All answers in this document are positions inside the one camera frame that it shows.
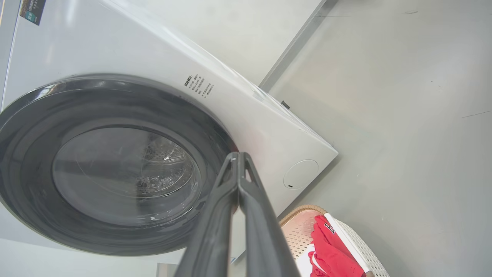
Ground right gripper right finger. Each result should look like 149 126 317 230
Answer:
238 152 303 277

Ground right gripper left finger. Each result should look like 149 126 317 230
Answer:
174 152 241 277

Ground beige perforated laundry basket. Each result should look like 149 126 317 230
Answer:
278 204 391 277

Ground red and white garment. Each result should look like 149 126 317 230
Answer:
308 215 366 277

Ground round white filter cover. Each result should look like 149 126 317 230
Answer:
283 159 320 190

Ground round black washing machine door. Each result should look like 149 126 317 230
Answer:
0 74 239 257

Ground white front-load washing machine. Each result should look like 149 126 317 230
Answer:
0 0 339 277

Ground dark energy label sticker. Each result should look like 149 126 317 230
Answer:
19 0 47 26

